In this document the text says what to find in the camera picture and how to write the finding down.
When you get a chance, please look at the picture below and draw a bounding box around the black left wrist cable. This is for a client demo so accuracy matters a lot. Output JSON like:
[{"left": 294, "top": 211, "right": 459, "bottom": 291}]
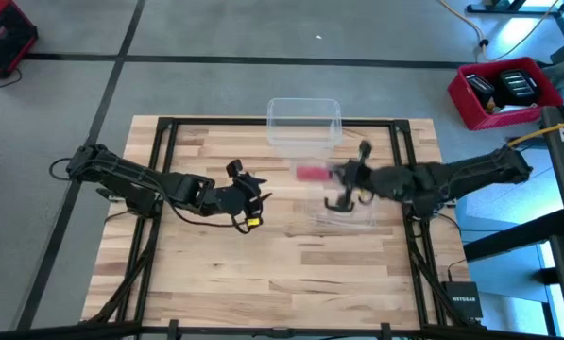
[{"left": 161, "top": 188, "right": 255, "bottom": 236}]

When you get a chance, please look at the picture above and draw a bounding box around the red crepe bandage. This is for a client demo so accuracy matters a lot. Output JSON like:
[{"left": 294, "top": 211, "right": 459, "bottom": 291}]
[{"left": 294, "top": 164, "right": 333, "bottom": 182}]

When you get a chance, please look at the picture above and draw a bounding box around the black Netgear switch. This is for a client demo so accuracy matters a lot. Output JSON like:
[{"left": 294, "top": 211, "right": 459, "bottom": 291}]
[{"left": 440, "top": 280, "right": 484, "bottom": 320}]

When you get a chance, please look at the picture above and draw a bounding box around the red and black equipment case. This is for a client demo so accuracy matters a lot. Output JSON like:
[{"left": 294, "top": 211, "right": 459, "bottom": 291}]
[{"left": 0, "top": 0, "right": 40, "bottom": 79}]

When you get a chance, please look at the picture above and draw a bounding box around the black aluminium table frame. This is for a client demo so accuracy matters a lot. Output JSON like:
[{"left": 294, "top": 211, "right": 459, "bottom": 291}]
[{"left": 0, "top": 115, "right": 564, "bottom": 340}]

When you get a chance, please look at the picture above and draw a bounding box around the pale yellow floor cable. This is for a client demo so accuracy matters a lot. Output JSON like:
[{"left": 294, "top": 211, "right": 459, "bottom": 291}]
[{"left": 436, "top": 0, "right": 564, "bottom": 62}]

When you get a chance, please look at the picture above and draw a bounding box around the clear plastic storage box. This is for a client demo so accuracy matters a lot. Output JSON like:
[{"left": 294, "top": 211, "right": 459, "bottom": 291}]
[{"left": 265, "top": 97, "right": 344, "bottom": 160}]

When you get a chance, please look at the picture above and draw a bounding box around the black floor stand base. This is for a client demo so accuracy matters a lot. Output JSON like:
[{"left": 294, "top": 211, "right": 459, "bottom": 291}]
[{"left": 466, "top": 0, "right": 564, "bottom": 43}]

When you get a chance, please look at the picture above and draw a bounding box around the yellow hanging cable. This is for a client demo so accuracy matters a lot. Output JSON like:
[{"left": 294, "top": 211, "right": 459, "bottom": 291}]
[{"left": 507, "top": 117, "right": 564, "bottom": 148}]

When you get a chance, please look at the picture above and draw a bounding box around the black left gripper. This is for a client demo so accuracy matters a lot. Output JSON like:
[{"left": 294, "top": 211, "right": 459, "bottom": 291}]
[{"left": 200, "top": 159, "right": 274, "bottom": 232}]

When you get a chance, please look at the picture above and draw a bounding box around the red plastic crate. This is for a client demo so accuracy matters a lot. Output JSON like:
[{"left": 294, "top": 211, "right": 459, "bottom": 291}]
[{"left": 447, "top": 57, "right": 564, "bottom": 132}]

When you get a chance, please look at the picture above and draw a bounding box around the small black battery pack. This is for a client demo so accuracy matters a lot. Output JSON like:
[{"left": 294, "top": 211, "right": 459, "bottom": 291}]
[{"left": 465, "top": 74, "right": 496, "bottom": 111}]

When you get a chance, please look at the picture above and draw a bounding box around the large black ribbed battery pack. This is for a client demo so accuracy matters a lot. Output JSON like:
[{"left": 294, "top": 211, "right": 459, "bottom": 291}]
[{"left": 498, "top": 69, "right": 541, "bottom": 108}]

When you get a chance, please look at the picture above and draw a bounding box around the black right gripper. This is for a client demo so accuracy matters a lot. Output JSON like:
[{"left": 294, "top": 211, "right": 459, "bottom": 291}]
[{"left": 329, "top": 140, "right": 375, "bottom": 213}]

